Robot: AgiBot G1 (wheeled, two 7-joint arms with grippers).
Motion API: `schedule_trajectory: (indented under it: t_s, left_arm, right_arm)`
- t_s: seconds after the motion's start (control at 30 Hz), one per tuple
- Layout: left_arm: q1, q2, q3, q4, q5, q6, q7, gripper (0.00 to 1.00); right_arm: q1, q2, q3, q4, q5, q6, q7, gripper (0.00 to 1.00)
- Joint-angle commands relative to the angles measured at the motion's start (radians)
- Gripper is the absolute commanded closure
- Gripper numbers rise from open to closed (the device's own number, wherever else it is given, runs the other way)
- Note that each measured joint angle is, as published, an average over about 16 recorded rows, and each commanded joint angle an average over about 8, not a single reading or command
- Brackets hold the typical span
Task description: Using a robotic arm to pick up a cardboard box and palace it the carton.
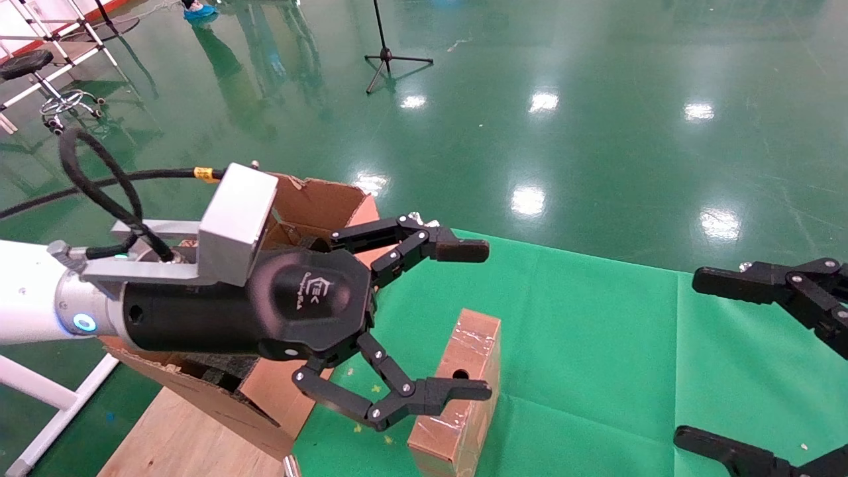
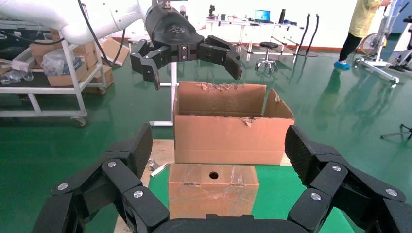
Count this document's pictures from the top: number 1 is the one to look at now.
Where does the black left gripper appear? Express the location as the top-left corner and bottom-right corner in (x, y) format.
(123, 214), (493, 433)

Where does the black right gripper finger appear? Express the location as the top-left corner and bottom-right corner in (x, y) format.
(692, 257), (848, 362)
(674, 426), (848, 477)

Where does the small taped cardboard box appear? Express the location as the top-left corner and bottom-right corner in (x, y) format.
(407, 308), (502, 477)

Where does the large open cardboard carton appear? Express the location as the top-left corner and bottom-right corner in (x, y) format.
(99, 172), (382, 461)

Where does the green cloth mat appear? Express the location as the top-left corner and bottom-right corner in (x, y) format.
(291, 229), (848, 477)

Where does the black foam insert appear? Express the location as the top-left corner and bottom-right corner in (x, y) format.
(179, 354), (260, 393)

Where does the black tripod stand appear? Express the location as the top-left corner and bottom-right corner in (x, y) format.
(364, 0), (435, 95)

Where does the person with blue shoe covers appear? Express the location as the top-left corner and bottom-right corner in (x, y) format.
(182, 0), (219, 26)

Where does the white height-adjustable desk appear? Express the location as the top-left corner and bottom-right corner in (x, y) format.
(0, 352), (120, 477)

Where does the black stand with round base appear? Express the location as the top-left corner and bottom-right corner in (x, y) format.
(93, 0), (141, 37)

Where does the black stool with chrome base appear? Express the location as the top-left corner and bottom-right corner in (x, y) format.
(0, 50), (107, 136)

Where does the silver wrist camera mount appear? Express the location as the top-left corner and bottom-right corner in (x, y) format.
(83, 162), (279, 287)

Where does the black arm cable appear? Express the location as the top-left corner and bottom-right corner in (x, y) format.
(0, 127), (227, 263)

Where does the white frame table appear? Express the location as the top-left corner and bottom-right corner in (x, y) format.
(0, 0), (120, 133)

